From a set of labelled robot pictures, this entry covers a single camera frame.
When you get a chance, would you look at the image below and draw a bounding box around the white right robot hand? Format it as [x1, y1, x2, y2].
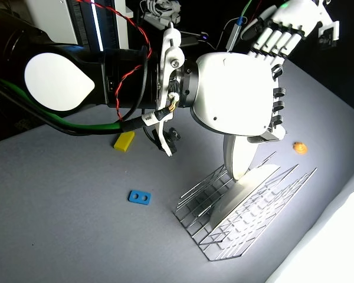
[190, 52, 287, 145]

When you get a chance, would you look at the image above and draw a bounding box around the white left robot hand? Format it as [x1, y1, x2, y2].
[240, 0, 325, 58]

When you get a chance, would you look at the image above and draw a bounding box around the white plate with dark rim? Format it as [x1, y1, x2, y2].
[222, 134, 256, 181]

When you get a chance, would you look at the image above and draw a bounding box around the white plate with fingerprint smudge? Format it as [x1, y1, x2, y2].
[209, 164, 281, 226]

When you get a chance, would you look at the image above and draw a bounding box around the orange swirl cookie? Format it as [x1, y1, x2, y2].
[293, 141, 309, 155]

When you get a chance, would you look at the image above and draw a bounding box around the white power strip with plugs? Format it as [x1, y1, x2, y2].
[140, 0, 182, 30]

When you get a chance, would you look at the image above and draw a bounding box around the yellow rectangular block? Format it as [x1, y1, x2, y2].
[113, 131, 136, 153]

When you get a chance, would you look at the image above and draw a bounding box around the blue block with two holes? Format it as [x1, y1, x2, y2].
[127, 190, 152, 205]

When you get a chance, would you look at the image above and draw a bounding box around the white robot column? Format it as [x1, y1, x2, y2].
[26, 0, 134, 52]

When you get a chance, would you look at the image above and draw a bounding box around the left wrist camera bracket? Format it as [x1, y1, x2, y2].
[317, 0, 340, 48]

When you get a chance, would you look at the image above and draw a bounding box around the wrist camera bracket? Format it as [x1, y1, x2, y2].
[317, 0, 340, 48]
[143, 22, 186, 158]

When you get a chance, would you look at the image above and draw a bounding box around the green cable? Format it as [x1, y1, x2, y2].
[240, 0, 254, 20]

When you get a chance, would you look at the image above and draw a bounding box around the grey cable adapter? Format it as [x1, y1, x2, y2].
[225, 17, 245, 52]

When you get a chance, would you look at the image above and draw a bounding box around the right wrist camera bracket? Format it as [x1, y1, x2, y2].
[143, 22, 186, 158]

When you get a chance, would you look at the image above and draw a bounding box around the silver wire dish rack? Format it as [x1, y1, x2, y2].
[173, 152, 318, 262]

